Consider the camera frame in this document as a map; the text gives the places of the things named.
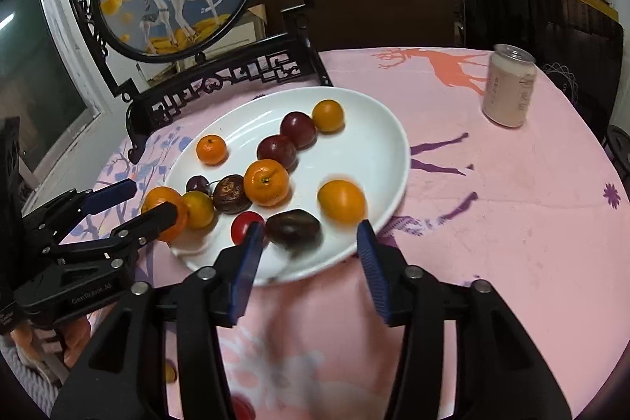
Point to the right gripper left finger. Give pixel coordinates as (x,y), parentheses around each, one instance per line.
(121,372)

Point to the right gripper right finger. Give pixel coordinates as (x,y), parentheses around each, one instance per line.
(500,374)

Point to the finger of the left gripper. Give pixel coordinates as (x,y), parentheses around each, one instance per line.
(49,224)
(123,240)

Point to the small tan longan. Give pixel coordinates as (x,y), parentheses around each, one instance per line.
(170,372)

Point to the yellow plum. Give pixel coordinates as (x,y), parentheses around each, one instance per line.
(200,209)

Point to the small dark cherry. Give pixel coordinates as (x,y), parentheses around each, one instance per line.
(200,184)

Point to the dark mangosteen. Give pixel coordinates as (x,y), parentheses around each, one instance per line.
(294,230)
(229,195)

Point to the red cherry tomato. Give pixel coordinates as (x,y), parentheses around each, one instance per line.
(241,224)
(243,410)

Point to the small mandarin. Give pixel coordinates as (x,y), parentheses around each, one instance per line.
(211,150)

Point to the dark red plum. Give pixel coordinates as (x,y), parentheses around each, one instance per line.
(278,148)
(299,128)

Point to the smooth orange front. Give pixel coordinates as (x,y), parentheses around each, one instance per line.
(342,201)

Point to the person's left hand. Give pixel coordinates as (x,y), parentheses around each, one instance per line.
(69,340)

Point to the window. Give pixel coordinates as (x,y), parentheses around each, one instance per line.
(66,131)

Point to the pink printed tablecloth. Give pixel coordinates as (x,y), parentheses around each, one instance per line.
(540,212)

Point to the white oval plate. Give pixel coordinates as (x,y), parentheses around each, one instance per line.
(372,151)

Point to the round deer embroidery screen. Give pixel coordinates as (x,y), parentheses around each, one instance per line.
(153,54)

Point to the black round stool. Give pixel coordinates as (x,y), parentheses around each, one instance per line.
(617,144)

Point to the pink beverage can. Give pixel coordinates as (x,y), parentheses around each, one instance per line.
(509,87)

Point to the black chair right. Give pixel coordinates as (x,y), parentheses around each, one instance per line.
(578,47)

